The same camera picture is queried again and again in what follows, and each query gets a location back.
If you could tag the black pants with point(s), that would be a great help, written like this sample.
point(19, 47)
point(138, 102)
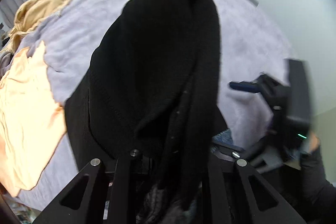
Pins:
point(157, 56)

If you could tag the person's right hand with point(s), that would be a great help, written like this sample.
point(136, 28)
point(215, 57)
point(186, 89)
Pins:
point(314, 144)

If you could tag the lavender fleece blanket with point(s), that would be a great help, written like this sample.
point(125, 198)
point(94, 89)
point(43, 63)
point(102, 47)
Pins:
point(249, 43)

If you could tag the grey crumpled garment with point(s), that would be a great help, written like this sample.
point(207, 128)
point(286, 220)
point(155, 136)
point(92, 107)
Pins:
point(5, 64)

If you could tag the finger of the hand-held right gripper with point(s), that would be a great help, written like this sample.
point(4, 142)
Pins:
point(256, 153)
point(244, 86)

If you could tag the person's right forearm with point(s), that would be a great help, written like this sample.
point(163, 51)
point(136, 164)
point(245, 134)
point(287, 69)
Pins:
point(315, 182)

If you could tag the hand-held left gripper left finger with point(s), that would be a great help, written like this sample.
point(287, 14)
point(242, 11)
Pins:
point(123, 179)

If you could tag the bedside clutter pile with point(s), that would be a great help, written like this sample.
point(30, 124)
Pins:
point(25, 213)

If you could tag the peach cloth garment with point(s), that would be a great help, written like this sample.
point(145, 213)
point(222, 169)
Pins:
point(26, 108)

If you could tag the tan ribbed garment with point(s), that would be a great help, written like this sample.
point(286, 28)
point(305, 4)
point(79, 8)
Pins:
point(34, 11)

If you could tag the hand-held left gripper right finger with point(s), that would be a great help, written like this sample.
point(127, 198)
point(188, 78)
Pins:
point(218, 187)

